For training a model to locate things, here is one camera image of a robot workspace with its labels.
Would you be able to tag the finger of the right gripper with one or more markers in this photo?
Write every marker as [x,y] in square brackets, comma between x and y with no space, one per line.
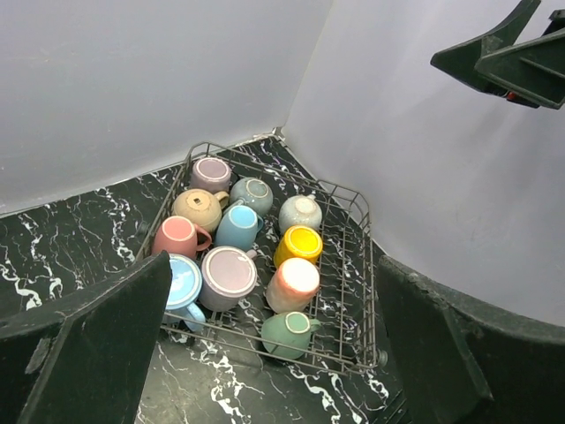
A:
[533,70]
[459,61]

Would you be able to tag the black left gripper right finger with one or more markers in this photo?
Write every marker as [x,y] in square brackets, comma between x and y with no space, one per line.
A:
[463,360]

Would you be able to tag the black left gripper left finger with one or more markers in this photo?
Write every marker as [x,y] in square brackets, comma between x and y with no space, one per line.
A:
[84,358]

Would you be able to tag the light blue ribbed mug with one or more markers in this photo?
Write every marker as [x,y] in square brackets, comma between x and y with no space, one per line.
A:
[186,284]

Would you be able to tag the pink mug white interior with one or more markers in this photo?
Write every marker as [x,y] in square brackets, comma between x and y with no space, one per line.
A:
[179,235]

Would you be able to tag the lilac mug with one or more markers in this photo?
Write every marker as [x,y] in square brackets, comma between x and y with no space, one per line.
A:
[229,275]

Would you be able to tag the green teal mug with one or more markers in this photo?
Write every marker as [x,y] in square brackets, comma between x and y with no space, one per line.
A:
[288,335]

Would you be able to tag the peach pink mug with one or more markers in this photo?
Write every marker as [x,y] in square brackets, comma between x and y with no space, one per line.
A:
[293,286]

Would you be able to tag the tan glazed round mug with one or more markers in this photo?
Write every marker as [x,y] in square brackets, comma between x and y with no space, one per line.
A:
[201,207]

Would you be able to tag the yellow mug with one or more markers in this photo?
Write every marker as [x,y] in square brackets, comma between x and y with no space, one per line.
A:
[299,241]

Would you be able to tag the blue mug white interior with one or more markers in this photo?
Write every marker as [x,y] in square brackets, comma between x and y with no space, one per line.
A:
[239,228]

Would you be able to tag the white speckled ceramic mug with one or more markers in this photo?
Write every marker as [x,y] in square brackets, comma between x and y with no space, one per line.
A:
[300,210]

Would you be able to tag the lavender textured mug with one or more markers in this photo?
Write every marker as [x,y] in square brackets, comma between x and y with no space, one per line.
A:
[211,174]

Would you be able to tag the grey mug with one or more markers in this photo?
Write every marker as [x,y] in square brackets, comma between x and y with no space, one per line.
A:
[254,193]

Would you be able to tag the grey wire dish rack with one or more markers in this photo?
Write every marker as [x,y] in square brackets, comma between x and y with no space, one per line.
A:
[346,305]

